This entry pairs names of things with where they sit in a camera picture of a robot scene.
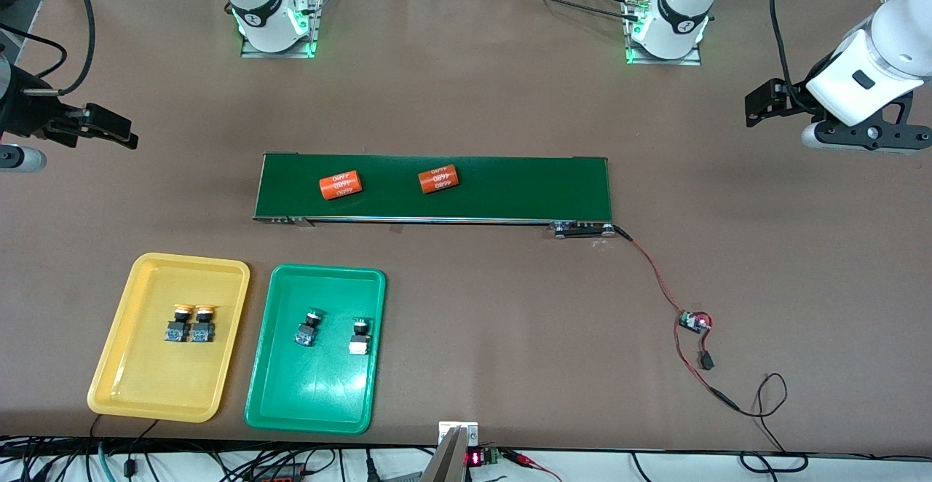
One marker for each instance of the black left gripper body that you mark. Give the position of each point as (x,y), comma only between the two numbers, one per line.
(791,97)

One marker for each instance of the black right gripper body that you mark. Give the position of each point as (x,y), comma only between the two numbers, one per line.
(22,112)

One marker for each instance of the yellow cap push button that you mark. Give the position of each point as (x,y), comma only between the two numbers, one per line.
(203,330)
(177,330)

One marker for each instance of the orange cylinder white print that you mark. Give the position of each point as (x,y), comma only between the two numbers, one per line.
(341,186)
(439,180)

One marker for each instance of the green cap push button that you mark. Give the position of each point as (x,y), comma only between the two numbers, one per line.
(306,335)
(358,340)

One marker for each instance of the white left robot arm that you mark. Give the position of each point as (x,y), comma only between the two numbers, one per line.
(684,1)

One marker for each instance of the small green circuit board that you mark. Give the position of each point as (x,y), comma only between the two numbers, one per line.
(693,320)

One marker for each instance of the green conveyor belt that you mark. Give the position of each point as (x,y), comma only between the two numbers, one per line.
(546,191)

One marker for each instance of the yellow plastic tray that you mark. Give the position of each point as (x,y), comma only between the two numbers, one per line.
(145,380)

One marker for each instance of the black plug connector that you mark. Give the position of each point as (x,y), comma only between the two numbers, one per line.
(706,361)

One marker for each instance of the green plastic tray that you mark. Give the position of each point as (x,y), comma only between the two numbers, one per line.
(313,394)

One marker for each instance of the red clip lead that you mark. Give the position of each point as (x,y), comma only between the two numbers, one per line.
(528,460)

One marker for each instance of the red digit display module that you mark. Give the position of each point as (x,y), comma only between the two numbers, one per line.
(477,458)

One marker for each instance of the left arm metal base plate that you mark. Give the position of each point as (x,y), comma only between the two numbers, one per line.
(666,62)

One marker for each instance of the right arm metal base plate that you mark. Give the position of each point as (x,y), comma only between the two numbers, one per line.
(317,23)

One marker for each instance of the silver camera mount bracket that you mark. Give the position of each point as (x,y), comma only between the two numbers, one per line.
(457,460)

